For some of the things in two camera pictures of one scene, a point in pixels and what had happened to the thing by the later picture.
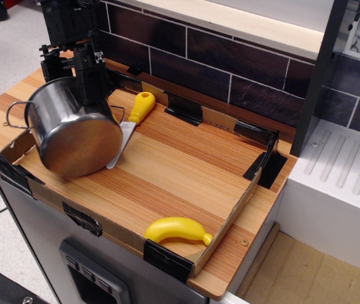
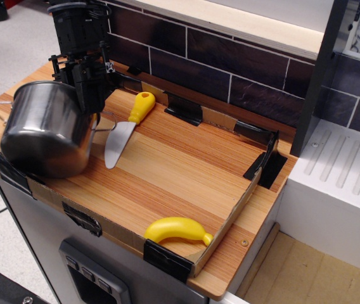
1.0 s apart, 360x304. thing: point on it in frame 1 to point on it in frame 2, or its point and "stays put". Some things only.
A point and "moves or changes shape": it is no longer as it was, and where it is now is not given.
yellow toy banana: [175, 227] stays put
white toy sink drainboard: [333, 198] stays put
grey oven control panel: [96, 282] stays put
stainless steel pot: [75, 139] moves or changes shape
